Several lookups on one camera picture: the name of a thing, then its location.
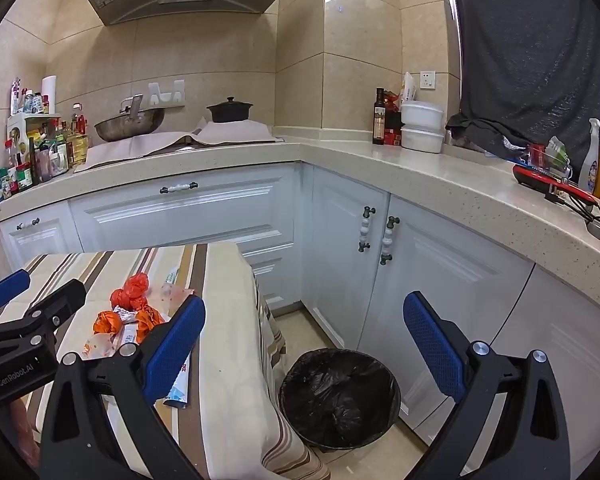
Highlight drawer handle centre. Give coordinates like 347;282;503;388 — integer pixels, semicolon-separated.
159;181;199;194

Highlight dark oil bottle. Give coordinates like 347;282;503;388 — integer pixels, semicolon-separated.
373;88;386;145

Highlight white stacked bowls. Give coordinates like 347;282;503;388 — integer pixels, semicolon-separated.
401;101;445;154

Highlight red plastic bag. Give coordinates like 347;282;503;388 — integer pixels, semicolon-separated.
109;272;149;311

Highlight red handled tool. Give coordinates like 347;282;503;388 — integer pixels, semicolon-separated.
513;165;597;206

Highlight drawer handle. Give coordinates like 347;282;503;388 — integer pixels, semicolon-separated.
16;218;41;231
159;181;199;194

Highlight white wall switch plates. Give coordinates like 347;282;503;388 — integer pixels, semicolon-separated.
147;79;186;108

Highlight cabinet door handle left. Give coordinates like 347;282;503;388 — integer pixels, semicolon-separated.
358;206;376;254

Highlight white spice rack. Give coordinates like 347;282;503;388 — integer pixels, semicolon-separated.
5;112;68;188

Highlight striped tablecloth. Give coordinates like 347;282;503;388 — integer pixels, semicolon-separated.
0;243;330;479

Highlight orange plastic bag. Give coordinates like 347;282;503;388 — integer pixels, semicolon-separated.
135;304;164;344
93;310;123;335

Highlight steel wok pan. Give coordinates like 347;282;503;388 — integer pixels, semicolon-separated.
94;94;166;142

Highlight person's left hand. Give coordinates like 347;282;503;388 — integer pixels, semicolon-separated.
10;399;40;469

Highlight dark grey hanging cloth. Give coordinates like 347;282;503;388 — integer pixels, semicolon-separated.
446;0;600;171

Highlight large white blue tube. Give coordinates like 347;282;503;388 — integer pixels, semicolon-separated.
163;356;190;410

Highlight beige stove cover cloth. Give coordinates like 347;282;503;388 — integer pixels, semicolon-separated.
76;120;278;172

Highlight white wall socket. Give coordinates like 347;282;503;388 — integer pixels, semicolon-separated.
419;70;437;90

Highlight white spray bottle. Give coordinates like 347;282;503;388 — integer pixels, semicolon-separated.
578;117;600;194

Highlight small white green tube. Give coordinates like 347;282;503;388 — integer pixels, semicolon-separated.
164;266;178;285

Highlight black trash bin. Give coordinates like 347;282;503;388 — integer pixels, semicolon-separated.
278;348;401;452

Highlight silver blister foil pack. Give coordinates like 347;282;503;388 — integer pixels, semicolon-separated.
114;307;137;325

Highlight black cooking pot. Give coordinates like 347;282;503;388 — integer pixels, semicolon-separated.
208;96;252;124

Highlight cabinet door handle right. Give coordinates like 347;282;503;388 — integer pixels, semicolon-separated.
379;216;400;266

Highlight white paper towel roll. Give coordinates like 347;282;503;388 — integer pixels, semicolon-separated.
41;75;57;114

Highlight drawer handle left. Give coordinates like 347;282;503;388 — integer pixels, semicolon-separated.
16;218;41;231

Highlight cabinet door handle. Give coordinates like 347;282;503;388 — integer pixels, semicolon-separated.
358;206;376;254
379;216;400;266

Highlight yellow cooking oil bottle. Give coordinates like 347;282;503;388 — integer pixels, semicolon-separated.
68;102;88;167

